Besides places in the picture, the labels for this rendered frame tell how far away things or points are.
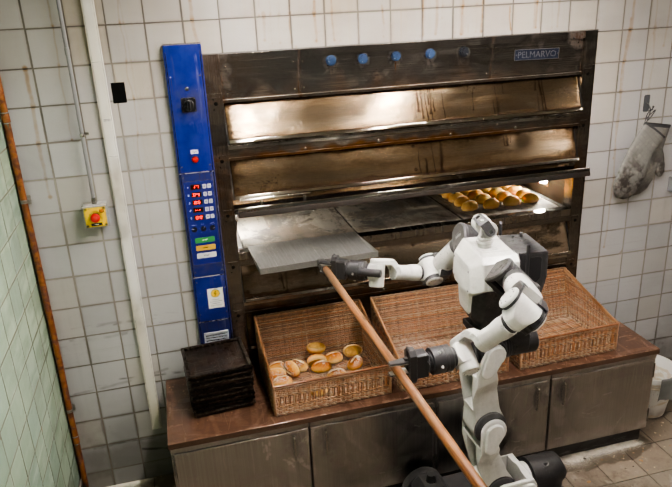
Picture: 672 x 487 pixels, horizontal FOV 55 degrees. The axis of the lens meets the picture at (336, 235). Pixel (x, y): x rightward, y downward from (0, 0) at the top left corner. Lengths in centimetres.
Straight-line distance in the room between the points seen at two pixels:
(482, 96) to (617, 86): 75
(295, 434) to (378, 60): 173
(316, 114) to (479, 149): 87
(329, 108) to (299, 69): 23
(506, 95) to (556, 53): 32
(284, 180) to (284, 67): 51
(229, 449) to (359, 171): 140
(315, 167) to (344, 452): 133
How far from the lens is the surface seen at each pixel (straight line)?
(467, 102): 328
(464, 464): 173
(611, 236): 395
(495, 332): 206
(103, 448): 361
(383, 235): 327
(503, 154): 342
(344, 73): 305
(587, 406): 361
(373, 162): 316
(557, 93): 352
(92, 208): 297
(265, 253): 309
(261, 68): 297
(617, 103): 373
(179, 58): 289
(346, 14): 303
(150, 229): 307
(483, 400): 275
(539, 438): 355
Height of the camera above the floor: 230
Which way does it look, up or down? 20 degrees down
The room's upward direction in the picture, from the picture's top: 3 degrees counter-clockwise
